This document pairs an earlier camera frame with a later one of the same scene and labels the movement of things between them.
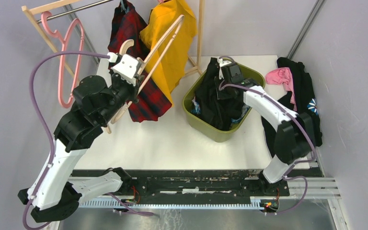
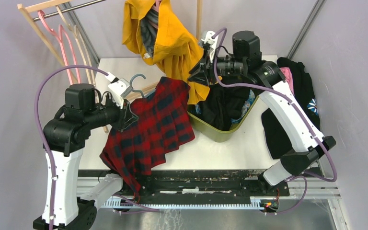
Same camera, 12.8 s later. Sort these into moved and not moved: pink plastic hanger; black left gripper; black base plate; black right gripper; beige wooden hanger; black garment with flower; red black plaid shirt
Moved: beige wooden hanger; pink plastic hanger; black left gripper; black right gripper; red black plaid shirt
Not moved: black garment with flower; black base plate
